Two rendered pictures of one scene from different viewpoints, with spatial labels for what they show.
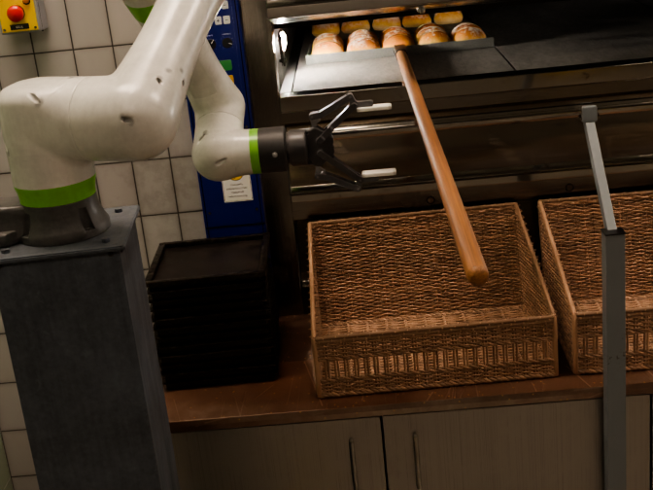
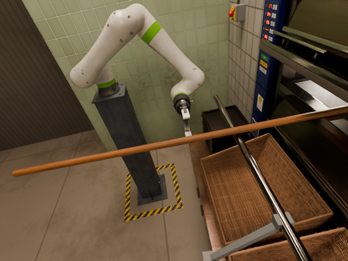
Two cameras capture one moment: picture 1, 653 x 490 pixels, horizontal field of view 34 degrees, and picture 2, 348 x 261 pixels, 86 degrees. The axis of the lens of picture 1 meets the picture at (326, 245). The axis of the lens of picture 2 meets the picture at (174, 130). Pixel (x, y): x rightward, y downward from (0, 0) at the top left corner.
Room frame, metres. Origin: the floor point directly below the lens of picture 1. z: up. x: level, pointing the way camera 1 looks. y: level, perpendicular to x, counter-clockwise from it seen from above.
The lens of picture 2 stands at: (2.03, -0.82, 1.73)
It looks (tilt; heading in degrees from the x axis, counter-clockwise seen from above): 39 degrees down; 90
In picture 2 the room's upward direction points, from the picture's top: 13 degrees counter-clockwise
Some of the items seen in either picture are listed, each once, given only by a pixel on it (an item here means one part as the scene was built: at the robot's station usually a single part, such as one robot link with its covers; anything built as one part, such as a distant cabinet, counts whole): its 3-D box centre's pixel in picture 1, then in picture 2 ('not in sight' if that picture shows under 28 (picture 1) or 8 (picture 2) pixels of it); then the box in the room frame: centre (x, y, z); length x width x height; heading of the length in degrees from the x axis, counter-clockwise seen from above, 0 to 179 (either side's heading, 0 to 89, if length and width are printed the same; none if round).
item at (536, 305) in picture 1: (424, 293); (249, 187); (2.38, -0.22, 0.72); 0.56 x 0.49 x 0.28; 89
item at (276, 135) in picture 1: (275, 149); (182, 103); (2.10, 0.08, 1.19); 0.12 x 0.06 x 0.09; 178
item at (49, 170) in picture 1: (53, 138); (99, 70); (1.64, 0.41, 1.36); 0.16 x 0.13 x 0.19; 68
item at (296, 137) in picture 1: (311, 146); (183, 110); (2.10, 0.01, 1.19); 0.09 x 0.07 x 0.08; 88
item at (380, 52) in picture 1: (395, 41); not in sight; (3.27, -0.28, 1.20); 0.55 x 0.36 x 0.03; 88
